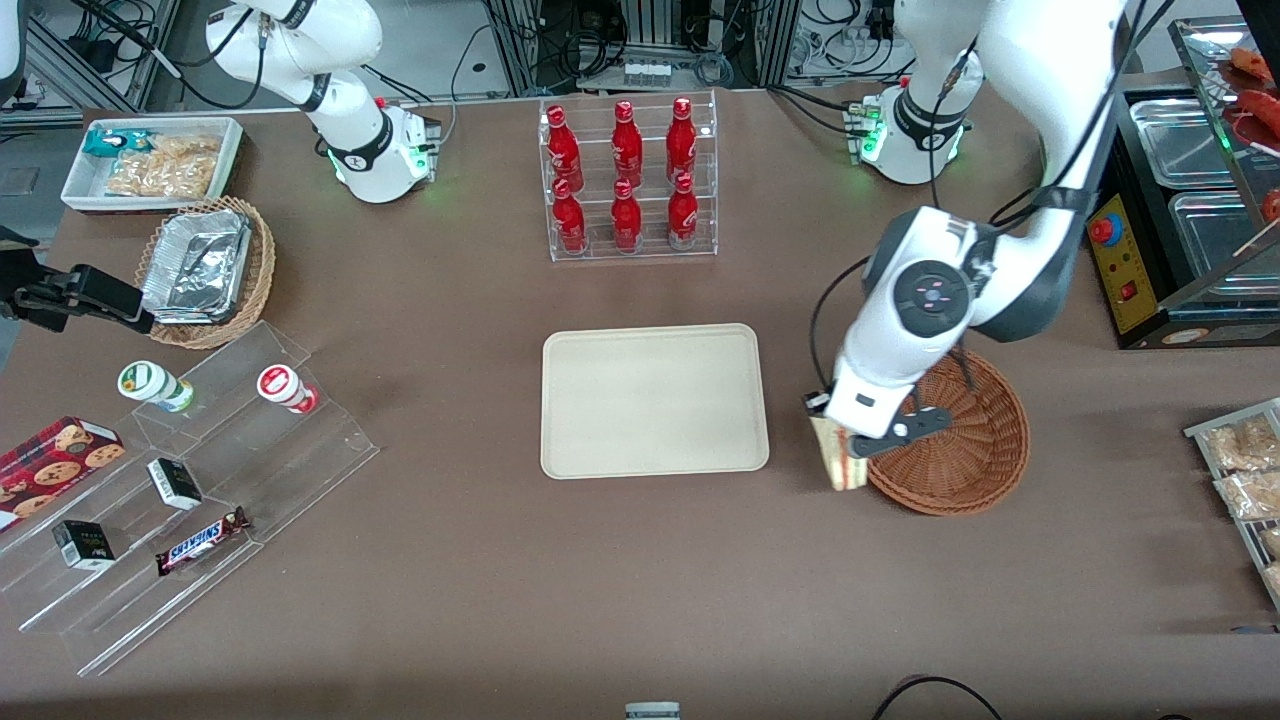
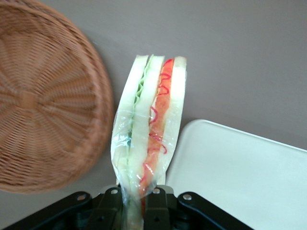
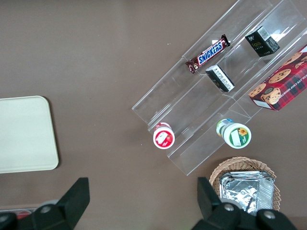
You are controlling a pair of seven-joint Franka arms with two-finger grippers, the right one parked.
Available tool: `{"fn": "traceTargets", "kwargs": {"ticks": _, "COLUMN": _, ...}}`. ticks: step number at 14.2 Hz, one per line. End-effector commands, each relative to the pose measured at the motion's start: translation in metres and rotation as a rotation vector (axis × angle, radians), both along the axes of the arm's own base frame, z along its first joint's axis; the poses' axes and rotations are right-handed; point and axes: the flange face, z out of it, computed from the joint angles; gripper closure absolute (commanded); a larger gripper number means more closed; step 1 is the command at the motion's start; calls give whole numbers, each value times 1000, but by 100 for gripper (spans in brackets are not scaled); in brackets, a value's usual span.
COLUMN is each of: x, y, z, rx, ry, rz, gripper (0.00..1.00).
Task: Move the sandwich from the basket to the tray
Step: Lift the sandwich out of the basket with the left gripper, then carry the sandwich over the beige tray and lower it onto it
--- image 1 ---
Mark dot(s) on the light wicker basket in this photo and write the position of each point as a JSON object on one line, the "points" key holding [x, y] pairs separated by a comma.
{"points": [[260, 270]]}

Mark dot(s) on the teal snack packet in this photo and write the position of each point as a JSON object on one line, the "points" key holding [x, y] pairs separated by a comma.
{"points": [[110, 142]]}

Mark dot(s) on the clear acrylic bottle rack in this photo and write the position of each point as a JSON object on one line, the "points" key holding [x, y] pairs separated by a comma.
{"points": [[700, 220]]}

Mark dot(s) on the clear bag of crackers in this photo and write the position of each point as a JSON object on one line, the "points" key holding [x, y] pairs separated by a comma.
{"points": [[165, 172]]}

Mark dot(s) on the white rectangular snack bin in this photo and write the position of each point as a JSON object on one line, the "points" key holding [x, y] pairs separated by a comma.
{"points": [[80, 185]]}

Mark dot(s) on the black food warmer cabinet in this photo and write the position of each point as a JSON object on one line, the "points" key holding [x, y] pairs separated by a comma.
{"points": [[1125, 270]]}

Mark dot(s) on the Snickers chocolate bar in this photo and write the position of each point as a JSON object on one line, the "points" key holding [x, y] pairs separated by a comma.
{"points": [[200, 542]]}

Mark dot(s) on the red label yogurt cup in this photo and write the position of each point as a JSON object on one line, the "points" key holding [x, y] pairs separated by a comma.
{"points": [[280, 385]]}

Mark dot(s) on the triangle sandwich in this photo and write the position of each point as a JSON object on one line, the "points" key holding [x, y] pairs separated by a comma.
{"points": [[840, 470]]}

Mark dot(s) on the aluminium side frame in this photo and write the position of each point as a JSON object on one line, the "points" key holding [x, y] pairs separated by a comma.
{"points": [[100, 50]]}

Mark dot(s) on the green label yogurt cup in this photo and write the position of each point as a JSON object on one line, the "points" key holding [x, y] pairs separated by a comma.
{"points": [[150, 383]]}

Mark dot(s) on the clear bag of snacks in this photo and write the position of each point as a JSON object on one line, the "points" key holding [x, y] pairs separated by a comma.
{"points": [[1255, 495], [1245, 445], [1272, 542], [1274, 582]]}

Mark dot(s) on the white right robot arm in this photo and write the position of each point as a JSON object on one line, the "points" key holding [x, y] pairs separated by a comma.
{"points": [[350, 150]]}

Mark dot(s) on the stack of foil trays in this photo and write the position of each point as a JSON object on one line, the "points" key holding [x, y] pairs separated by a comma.
{"points": [[195, 265]]}

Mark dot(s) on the tray of packaged snacks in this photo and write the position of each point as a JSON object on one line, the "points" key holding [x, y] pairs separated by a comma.
{"points": [[1200, 428]]}

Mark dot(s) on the small grey device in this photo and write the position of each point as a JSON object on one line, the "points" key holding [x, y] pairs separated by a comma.
{"points": [[652, 711]]}

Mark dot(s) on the grey power strip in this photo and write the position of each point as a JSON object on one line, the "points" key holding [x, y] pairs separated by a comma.
{"points": [[646, 73]]}

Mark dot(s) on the steel warmer pan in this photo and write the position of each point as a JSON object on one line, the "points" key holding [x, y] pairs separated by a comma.
{"points": [[1185, 140], [1215, 235]]}

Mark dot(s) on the brown round wicker basket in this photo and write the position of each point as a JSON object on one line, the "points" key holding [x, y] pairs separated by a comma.
{"points": [[980, 450]]}

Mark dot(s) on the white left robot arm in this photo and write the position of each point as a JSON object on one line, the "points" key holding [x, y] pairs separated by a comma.
{"points": [[1050, 150]]}

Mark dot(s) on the red soda bottle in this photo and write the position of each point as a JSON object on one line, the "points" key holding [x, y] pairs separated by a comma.
{"points": [[683, 218], [570, 225], [681, 140], [564, 150], [626, 222], [627, 145]]}

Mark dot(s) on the red cookie box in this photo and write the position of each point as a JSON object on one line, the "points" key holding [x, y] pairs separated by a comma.
{"points": [[50, 465]]}

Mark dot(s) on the small black box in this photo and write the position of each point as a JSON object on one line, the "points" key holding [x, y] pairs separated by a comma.
{"points": [[175, 483], [83, 545]]}

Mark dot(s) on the clear acrylic stepped shelf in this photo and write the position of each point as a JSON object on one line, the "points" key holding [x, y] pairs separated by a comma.
{"points": [[300, 470]]}

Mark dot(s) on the beige plastic tray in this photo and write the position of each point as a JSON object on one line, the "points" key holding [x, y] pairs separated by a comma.
{"points": [[655, 400]]}

